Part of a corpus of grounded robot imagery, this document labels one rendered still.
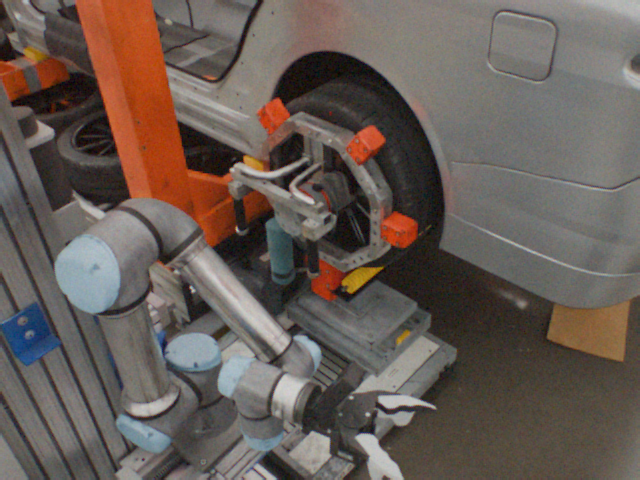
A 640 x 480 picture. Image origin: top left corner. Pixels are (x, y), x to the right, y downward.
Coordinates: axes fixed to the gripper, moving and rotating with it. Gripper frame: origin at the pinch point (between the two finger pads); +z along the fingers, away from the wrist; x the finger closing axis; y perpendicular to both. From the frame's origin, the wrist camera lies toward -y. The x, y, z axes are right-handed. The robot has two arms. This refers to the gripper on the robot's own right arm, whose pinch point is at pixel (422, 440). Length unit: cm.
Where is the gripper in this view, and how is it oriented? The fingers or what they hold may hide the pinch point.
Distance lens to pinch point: 100.8
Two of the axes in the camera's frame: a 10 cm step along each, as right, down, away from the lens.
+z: 8.9, 2.5, -3.8
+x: -4.5, 4.6, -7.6
